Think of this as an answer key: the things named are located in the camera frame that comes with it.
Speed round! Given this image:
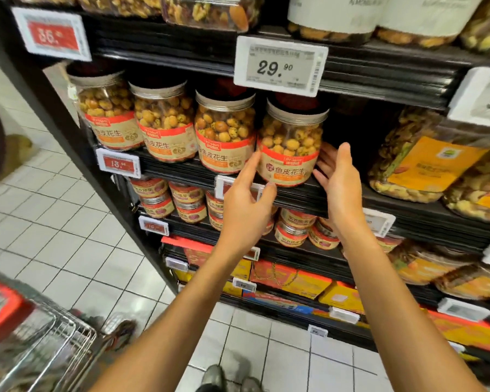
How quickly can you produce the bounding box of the person's right forearm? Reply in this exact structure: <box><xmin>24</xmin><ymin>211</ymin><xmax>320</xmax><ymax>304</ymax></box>
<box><xmin>339</xmin><ymin>220</ymin><xmax>487</xmax><ymax>392</ymax></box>

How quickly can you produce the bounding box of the flat yellow box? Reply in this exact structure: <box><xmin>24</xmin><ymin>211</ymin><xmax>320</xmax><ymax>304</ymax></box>
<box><xmin>175</xmin><ymin>269</ymin><xmax>245</xmax><ymax>298</ymax></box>

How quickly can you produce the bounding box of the flat blue box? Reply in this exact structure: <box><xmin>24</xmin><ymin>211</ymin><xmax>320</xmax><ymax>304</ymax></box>
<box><xmin>242</xmin><ymin>290</ymin><xmax>316</xmax><ymax>316</ymax></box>

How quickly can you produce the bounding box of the person's right hand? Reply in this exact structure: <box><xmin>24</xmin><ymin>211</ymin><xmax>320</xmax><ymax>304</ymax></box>
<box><xmin>313</xmin><ymin>143</ymin><xmax>369</xmax><ymax>237</ymax></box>

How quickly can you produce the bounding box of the almond jar orange label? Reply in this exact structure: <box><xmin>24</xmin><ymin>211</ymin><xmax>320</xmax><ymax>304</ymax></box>
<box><xmin>389</xmin><ymin>241</ymin><xmax>475</xmax><ymax>287</ymax></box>
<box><xmin>434</xmin><ymin>264</ymin><xmax>490</xmax><ymax>304</ymax></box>

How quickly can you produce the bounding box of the row of large nut jars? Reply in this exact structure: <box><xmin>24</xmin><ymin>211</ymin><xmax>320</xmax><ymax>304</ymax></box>
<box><xmin>368</xmin><ymin>106</ymin><xmax>490</xmax><ymax>226</ymax></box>

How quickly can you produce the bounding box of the red-trimmed wire shopping cart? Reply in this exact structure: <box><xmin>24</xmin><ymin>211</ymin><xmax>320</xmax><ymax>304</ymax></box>
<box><xmin>0</xmin><ymin>267</ymin><xmax>137</xmax><ymax>392</ymax></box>

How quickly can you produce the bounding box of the person's left forearm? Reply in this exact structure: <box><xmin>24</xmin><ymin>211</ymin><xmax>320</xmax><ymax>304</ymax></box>
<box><xmin>90</xmin><ymin>244</ymin><xmax>254</xmax><ymax>392</ymax></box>

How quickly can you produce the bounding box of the orange chain-print gift box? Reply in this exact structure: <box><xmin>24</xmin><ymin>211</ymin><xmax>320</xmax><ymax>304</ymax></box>
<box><xmin>250</xmin><ymin>259</ymin><xmax>333</xmax><ymax>301</ymax></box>

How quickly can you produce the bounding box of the red orange gift box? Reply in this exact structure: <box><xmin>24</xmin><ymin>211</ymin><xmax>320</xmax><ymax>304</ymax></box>
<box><xmin>428</xmin><ymin>310</ymin><xmax>490</xmax><ymax>357</ymax></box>

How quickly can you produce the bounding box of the white printed display stand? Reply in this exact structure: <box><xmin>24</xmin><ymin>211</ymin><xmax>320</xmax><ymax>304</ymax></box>
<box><xmin>0</xmin><ymin>100</ymin><xmax>35</xmax><ymax>198</ymax></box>

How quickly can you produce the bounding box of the person's left hand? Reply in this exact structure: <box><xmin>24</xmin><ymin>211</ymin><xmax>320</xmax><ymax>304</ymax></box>
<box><xmin>216</xmin><ymin>151</ymin><xmax>279</xmax><ymax>263</ymax></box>

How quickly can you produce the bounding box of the person's shoe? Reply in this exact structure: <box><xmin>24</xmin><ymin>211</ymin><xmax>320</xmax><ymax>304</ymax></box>
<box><xmin>197</xmin><ymin>364</ymin><xmax>228</xmax><ymax>392</ymax></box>
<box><xmin>240</xmin><ymin>376</ymin><xmax>265</xmax><ymax>392</ymax></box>

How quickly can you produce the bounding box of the black metal store shelf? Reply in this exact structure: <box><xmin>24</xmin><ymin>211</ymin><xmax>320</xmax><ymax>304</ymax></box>
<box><xmin>0</xmin><ymin>0</ymin><xmax>490</xmax><ymax>381</ymax></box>

